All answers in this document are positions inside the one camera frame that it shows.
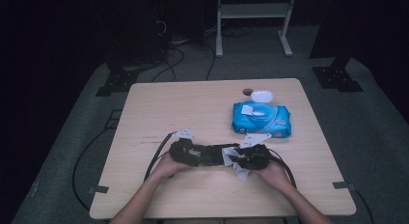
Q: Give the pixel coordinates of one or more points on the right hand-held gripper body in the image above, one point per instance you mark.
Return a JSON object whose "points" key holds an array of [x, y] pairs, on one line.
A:
{"points": [[257, 158]]}

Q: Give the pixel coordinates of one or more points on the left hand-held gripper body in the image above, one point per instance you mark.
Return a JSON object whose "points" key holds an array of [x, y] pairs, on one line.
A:
{"points": [[180, 151]]}

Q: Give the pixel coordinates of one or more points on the white wet wipe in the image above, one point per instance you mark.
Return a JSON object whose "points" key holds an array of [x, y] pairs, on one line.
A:
{"points": [[241, 174]]}

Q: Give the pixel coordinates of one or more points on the blue wet wipes pack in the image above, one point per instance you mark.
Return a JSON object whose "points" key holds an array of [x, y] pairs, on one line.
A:
{"points": [[260, 119]]}

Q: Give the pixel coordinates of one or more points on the person's left hand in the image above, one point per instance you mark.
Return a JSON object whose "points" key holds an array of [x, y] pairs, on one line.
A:
{"points": [[169, 168]]}

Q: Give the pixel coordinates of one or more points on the person's right hand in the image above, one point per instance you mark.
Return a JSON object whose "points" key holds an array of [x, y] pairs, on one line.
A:
{"points": [[275, 175]]}

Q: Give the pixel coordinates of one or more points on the round brown table grommet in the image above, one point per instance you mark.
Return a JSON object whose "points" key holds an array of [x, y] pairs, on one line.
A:
{"points": [[247, 91]]}

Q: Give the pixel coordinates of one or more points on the grey tape strip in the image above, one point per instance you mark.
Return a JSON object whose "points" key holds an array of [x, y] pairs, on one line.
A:
{"points": [[342, 185], [99, 189]]}

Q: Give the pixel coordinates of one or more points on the black stand base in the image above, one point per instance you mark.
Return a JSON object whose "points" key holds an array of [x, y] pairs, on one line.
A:
{"points": [[337, 77], [117, 82]]}

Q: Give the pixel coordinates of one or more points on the white metal stand frame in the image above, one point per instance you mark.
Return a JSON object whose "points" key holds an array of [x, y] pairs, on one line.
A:
{"points": [[254, 11]]}

